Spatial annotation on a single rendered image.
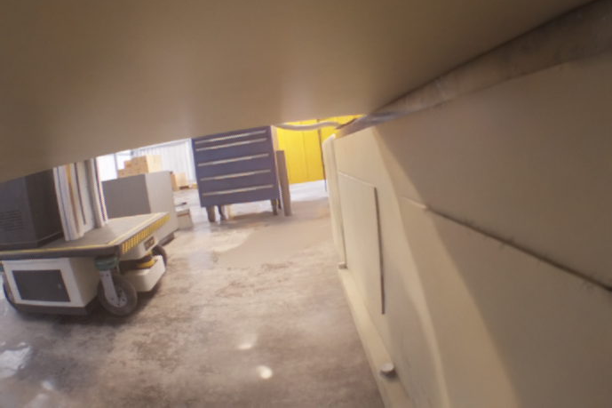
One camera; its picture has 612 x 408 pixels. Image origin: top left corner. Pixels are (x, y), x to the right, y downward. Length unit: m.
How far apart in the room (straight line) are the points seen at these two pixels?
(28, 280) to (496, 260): 1.45
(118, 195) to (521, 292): 2.20
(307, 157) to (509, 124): 3.54
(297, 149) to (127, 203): 2.31
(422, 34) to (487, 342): 0.26
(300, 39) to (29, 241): 1.38
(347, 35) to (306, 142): 3.55
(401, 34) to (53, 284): 1.31
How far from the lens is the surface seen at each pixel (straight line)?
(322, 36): 0.17
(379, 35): 0.18
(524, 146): 0.21
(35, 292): 1.42
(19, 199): 1.43
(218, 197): 2.70
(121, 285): 1.21
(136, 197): 2.13
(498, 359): 0.28
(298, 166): 3.70
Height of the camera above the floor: 0.53
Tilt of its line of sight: 5 degrees down
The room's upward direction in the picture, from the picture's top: 7 degrees counter-clockwise
